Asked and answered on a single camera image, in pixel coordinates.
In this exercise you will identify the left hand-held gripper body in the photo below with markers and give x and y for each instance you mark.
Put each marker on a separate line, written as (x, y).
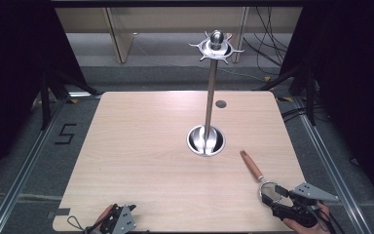
(123, 221)

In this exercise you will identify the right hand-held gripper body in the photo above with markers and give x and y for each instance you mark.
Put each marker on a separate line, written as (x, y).
(308, 192)

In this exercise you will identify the person's left hand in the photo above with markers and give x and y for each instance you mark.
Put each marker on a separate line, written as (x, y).
(104, 214)

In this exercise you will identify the person's right hand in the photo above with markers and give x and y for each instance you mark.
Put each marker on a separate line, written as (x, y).
(323, 224)

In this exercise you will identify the black tape strip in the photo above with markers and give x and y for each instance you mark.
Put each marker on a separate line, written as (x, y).
(63, 211)

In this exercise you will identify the black metal stand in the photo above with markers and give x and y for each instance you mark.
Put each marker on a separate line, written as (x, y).
(47, 97)
(310, 94)

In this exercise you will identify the grey round table grommet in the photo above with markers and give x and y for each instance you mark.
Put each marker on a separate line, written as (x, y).
(220, 104)

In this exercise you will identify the steel utensil rack stand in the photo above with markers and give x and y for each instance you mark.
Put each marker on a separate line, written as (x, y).
(209, 97)

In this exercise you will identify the dark curtain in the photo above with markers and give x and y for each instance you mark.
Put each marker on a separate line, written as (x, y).
(13, 65)
(354, 81)

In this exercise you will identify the beige wooden furniture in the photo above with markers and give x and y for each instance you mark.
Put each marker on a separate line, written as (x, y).
(84, 19)

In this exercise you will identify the aluminium floor rail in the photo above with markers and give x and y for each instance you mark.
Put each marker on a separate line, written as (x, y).
(324, 156)
(26, 169)

